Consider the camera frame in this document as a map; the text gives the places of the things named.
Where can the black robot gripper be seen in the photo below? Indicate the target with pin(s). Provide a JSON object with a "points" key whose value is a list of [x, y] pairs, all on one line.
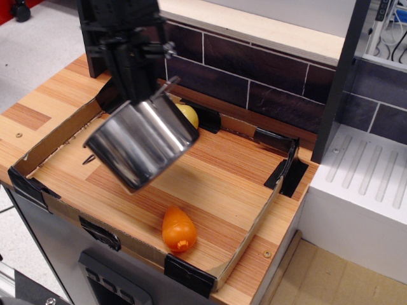
{"points": [[119, 22]]}

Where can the stainless steel pot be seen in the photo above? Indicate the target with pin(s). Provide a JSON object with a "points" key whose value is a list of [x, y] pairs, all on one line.
{"points": [[140, 140]]}

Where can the cardboard fence with black tape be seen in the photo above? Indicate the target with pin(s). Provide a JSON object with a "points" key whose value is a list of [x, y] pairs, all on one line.
{"points": [[219, 183]]}

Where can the yellow plastic potato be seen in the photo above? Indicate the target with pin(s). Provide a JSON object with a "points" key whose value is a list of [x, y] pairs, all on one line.
{"points": [[187, 116]]}

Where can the light wooden shelf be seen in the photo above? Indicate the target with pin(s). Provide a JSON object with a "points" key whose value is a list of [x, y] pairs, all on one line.
{"points": [[287, 38]]}

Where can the black caster wheel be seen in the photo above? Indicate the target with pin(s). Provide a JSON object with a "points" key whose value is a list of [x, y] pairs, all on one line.
{"points": [[20, 11]]}

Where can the orange plastic carrot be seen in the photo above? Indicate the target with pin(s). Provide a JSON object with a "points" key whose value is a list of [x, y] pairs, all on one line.
{"points": [[178, 231]]}

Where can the grey oven control panel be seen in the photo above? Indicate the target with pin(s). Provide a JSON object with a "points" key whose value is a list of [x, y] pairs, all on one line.
{"points": [[110, 287]]}

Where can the white drainboard sink unit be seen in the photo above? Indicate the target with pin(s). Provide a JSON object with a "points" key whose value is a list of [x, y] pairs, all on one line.
{"points": [[355, 206]]}

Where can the dark grey vertical post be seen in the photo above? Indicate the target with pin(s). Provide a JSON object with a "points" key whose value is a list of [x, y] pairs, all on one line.
{"points": [[354, 48]]}

